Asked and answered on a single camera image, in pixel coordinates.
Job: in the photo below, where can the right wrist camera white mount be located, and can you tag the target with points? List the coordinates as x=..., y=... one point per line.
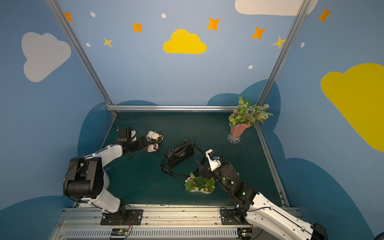
x=215, y=159

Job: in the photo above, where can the green circuit board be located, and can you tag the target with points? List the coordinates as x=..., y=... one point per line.
x=244, y=234
x=119, y=233

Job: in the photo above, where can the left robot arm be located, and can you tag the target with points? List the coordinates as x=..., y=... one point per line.
x=85, y=179

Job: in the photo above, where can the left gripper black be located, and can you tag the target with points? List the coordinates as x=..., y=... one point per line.
x=142, y=142

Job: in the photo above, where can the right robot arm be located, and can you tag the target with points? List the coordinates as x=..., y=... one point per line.
x=253, y=208

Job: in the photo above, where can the black leather handbag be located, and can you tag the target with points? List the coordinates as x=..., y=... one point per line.
x=175, y=156

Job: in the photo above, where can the white kitty plush charm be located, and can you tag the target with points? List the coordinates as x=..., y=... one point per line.
x=153, y=147

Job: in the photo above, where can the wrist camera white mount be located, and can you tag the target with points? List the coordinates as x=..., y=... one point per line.
x=215, y=159
x=126, y=135

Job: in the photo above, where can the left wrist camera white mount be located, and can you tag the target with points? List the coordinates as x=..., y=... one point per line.
x=126, y=135

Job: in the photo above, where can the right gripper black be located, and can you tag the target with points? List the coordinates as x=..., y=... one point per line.
x=205, y=170

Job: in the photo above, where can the right green circuit board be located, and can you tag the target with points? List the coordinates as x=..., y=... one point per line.
x=244, y=234

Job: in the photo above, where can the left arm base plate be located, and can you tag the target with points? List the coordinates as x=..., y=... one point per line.
x=126, y=218

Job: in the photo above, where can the aluminium post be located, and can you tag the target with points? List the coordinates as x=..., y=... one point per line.
x=76, y=44
x=291, y=36

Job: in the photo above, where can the aluminium back rail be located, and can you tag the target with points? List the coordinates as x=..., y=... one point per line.
x=147, y=108

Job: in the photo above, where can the left green circuit board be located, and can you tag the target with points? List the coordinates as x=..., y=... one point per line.
x=119, y=233

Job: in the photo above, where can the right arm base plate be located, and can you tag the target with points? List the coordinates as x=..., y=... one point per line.
x=233, y=216

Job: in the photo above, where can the penguin plush charm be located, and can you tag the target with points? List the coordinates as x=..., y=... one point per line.
x=154, y=137

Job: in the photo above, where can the aluminium right post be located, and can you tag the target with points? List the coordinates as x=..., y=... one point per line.
x=291, y=36

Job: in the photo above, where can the front aluminium rail bench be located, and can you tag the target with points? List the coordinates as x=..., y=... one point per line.
x=159, y=222

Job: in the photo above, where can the aluminium left post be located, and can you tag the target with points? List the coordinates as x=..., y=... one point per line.
x=76, y=44

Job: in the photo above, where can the pink vase with plant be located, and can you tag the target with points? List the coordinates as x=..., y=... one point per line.
x=246, y=116

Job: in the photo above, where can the succulent plants white tray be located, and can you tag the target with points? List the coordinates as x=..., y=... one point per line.
x=203, y=185

